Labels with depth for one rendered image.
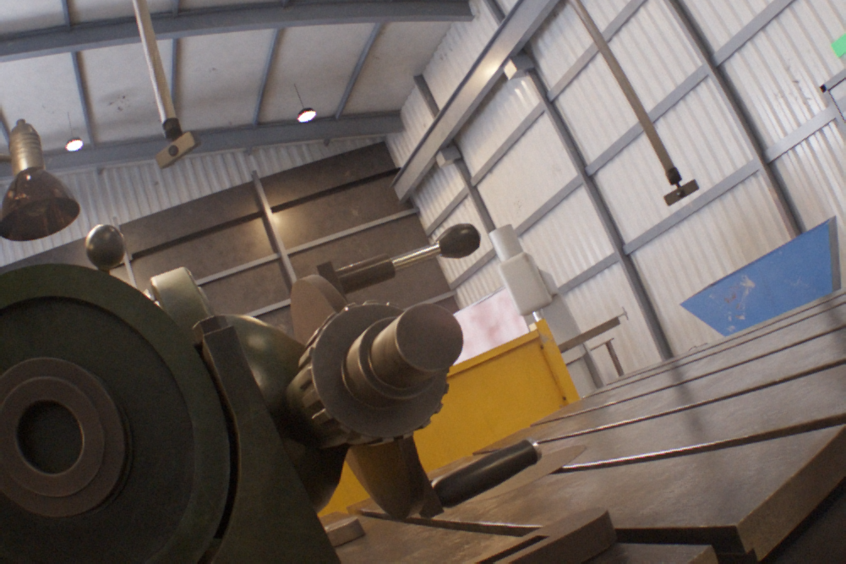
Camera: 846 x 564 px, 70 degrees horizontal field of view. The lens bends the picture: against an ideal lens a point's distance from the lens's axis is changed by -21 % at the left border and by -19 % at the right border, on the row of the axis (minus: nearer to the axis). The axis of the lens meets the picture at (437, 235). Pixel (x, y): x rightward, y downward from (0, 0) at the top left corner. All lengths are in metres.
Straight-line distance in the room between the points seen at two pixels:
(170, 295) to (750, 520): 0.39
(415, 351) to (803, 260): 5.85
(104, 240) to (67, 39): 11.06
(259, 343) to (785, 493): 0.36
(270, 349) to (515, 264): 5.85
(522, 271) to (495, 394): 3.20
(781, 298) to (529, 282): 2.27
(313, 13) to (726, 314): 8.10
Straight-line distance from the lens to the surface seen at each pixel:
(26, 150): 1.15
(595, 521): 0.51
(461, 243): 0.55
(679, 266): 10.11
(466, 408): 3.09
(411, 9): 12.21
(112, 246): 0.47
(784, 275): 6.07
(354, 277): 0.52
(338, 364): 0.28
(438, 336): 0.23
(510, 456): 0.53
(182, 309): 0.43
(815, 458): 0.51
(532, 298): 6.24
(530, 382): 3.22
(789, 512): 0.49
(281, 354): 0.45
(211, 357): 0.34
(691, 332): 10.45
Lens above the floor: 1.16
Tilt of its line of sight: 11 degrees up
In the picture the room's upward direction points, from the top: 24 degrees counter-clockwise
